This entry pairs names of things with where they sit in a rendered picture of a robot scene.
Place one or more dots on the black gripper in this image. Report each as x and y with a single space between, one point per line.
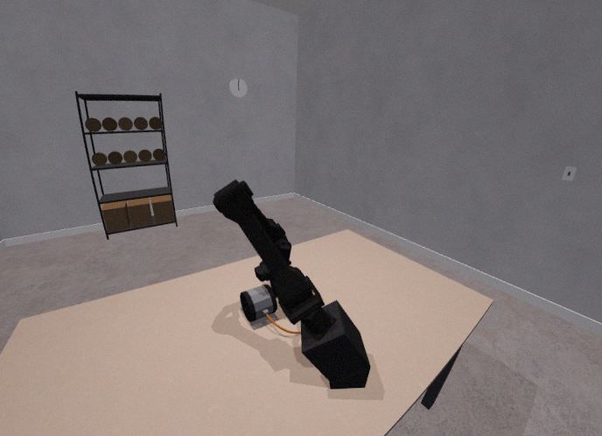
272 282

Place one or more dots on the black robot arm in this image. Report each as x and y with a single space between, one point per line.
293 288

